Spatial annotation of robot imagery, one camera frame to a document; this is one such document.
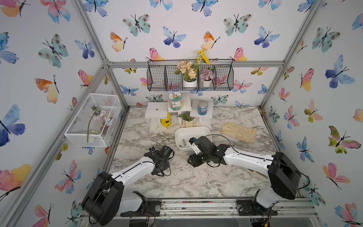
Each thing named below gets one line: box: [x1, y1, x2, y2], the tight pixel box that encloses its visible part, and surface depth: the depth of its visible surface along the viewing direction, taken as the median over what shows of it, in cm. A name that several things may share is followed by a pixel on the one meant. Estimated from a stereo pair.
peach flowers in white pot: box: [174, 60, 199, 88], surface depth 84 cm
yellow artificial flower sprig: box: [196, 49, 211, 65], surface depth 84 cm
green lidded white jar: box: [168, 91, 183, 112], surface depth 86 cm
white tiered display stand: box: [144, 93, 214, 132], surface depth 100 cm
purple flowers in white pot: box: [199, 68, 216, 88], surface depth 92 cm
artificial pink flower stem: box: [86, 104, 107, 143], surface depth 76 cm
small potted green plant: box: [176, 111, 196, 128], surface depth 103 cm
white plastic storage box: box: [174, 126, 213, 151], surface depth 102 cm
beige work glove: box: [221, 122, 257, 144], surface depth 106 cm
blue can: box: [197, 100, 209, 116], surface depth 93 cm
